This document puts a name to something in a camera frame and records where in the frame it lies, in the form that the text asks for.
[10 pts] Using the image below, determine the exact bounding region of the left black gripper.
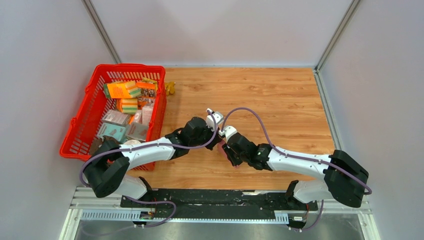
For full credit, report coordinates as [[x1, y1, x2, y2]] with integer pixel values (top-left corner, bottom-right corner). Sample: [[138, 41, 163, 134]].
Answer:
[[189, 122, 222, 151]]

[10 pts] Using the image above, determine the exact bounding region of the pink paper box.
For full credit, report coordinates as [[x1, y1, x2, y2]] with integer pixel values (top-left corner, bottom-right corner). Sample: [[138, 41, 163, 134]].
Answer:
[[217, 141, 240, 168]]

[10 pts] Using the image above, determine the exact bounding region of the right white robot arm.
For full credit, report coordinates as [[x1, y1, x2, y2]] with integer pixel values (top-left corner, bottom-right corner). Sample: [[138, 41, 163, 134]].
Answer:
[[222, 132, 371, 210]]

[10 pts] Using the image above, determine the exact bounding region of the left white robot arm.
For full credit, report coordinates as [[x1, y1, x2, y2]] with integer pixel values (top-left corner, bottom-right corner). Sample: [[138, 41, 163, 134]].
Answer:
[[79, 111, 224, 208]]

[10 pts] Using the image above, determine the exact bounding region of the yellow banana toy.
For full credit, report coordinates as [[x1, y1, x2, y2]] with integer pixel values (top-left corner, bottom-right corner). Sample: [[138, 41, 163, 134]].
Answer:
[[164, 81, 176, 96]]

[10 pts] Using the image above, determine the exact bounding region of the white tape roll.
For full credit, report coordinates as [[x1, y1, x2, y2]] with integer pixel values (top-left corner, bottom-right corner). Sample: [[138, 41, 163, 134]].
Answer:
[[123, 139, 141, 145]]

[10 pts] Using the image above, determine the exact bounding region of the teal snack packet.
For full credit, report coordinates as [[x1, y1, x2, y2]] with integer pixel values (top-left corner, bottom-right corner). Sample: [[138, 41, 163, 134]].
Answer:
[[96, 122, 127, 142]]

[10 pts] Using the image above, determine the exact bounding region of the brown crumpled packet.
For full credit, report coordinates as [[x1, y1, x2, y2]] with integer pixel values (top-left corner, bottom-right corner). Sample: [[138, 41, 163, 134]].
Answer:
[[89, 136, 115, 156]]

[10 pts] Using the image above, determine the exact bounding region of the orange green sponge pack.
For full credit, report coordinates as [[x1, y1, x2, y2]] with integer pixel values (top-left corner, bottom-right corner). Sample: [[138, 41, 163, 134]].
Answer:
[[103, 80, 142, 99]]

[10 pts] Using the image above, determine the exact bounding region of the red plastic basket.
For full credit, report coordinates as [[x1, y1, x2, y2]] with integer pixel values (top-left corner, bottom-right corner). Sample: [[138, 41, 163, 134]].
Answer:
[[59, 63, 167, 162]]

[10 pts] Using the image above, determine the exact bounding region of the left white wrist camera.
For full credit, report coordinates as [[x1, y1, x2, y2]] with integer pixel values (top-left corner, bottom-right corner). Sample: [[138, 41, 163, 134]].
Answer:
[[205, 108, 224, 131]]

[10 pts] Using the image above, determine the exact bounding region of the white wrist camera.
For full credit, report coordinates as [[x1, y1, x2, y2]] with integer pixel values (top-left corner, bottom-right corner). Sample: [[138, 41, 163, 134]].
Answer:
[[205, 108, 224, 131], [218, 125, 238, 142]]

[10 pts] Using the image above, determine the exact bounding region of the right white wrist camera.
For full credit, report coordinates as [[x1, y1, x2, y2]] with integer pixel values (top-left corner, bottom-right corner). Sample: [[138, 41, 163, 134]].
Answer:
[[218, 125, 238, 142]]

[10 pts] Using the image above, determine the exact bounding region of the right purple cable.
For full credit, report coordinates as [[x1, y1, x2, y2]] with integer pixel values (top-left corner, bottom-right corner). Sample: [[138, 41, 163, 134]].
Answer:
[[221, 107, 373, 232]]

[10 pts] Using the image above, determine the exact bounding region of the purple cable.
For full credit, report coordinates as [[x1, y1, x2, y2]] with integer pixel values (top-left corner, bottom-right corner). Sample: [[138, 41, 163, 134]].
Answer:
[[78, 110, 220, 229], [221, 107, 373, 232]]

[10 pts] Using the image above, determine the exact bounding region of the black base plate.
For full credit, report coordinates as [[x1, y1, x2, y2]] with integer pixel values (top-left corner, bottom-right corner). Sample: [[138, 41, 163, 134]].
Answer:
[[120, 188, 319, 220]]

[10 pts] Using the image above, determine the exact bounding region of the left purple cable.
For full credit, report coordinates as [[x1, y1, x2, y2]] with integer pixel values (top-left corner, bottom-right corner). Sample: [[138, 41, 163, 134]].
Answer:
[[78, 110, 220, 229]]

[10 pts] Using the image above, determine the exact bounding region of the aluminium frame rail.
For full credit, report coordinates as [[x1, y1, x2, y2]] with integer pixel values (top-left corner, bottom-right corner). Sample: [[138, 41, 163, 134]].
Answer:
[[67, 186, 373, 223]]

